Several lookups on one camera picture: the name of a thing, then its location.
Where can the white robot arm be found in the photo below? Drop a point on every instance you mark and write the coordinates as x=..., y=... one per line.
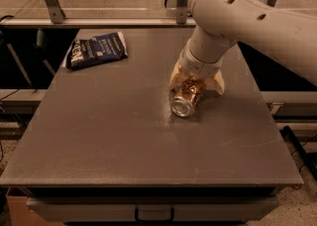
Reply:
x=288, y=38

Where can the black drawer handle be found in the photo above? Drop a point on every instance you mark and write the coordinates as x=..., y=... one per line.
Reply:
x=154, y=213

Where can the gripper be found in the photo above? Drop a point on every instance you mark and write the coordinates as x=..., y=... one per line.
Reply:
x=202, y=67

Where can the blue chip bag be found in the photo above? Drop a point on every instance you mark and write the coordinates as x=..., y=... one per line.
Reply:
x=96, y=50

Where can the left metal bracket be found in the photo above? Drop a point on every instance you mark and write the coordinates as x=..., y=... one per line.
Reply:
x=56, y=14

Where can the grey table drawer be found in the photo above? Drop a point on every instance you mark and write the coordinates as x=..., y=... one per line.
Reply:
x=224, y=209

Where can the cardboard box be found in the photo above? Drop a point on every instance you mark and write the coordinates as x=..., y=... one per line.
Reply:
x=20, y=214

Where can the metal rail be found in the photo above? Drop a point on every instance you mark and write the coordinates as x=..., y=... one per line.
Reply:
x=94, y=23

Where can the orange soda can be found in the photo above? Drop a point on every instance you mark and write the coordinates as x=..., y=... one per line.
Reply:
x=184, y=102

